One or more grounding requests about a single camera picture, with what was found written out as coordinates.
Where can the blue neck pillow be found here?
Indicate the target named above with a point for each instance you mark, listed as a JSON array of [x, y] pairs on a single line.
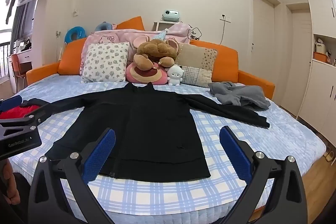
[[101, 27]]

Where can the white desk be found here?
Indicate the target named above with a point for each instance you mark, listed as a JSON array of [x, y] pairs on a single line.
[[23, 58]]

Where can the person's left hand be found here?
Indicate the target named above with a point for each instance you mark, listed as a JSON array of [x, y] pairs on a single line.
[[13, 187]]

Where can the small white plush toy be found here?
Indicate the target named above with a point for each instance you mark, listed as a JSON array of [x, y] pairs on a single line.
[[174, 75]]

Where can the pair of slippers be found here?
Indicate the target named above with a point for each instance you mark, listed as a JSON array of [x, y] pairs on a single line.
[[328, 155]]

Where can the blue plaid bedspread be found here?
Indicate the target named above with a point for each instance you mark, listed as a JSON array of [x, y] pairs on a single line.
[[262, 140]]

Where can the orange sofa bed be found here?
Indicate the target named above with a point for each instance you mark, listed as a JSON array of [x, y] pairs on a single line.
[[225, 64]]

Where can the black jacket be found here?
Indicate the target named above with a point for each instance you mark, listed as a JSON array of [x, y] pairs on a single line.
[[147, 129]]

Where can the red garment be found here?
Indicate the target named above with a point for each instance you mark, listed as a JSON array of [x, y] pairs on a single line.
[[18, 111]]

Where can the pink cartoon blanket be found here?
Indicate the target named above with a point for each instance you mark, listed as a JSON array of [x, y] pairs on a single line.
[[123, 36]]

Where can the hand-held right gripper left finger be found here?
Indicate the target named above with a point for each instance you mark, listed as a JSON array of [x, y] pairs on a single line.
[[101, 155]]

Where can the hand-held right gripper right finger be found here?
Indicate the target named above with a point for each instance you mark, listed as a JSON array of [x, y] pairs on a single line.
[[235, 153]]

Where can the brown plush toy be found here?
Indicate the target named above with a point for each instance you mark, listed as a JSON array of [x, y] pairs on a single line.
[[155, 52]]

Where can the orange throw cushion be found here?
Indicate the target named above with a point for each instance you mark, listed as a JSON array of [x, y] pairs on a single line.
[[132, 24]]

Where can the beige patchwork pillow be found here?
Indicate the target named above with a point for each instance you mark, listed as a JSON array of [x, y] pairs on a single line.
[[195, 66]]

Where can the pink eared plush toy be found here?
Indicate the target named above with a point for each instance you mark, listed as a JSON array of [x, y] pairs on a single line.
[[172, 45]]

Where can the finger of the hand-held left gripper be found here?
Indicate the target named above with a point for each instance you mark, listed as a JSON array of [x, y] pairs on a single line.
[[10, 103], [23, 124]]

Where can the white floral pillow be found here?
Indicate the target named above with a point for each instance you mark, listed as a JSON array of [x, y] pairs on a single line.
[[106, 62]]

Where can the orange storage box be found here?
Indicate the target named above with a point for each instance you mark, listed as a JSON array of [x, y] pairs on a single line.
[[320, 56]]

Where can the white shelf stand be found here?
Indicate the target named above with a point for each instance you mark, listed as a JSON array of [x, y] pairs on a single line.
[[158, 26]]

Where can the pink round plush cushion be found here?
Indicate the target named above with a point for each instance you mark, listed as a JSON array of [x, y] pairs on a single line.
[[147, 75]]

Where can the orange chair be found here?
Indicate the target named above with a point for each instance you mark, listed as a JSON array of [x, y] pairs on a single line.
[[17, 66]]

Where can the white door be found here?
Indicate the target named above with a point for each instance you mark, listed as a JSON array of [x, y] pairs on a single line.
[[300, 61]]

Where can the balcony railing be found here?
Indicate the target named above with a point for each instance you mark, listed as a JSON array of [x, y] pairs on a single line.
[[4, 58]]

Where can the grey garment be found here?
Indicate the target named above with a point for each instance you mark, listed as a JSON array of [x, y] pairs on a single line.
[[241, 96]]

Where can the white wardrobe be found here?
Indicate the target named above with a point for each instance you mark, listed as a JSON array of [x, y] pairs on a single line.
[[323, 98]]

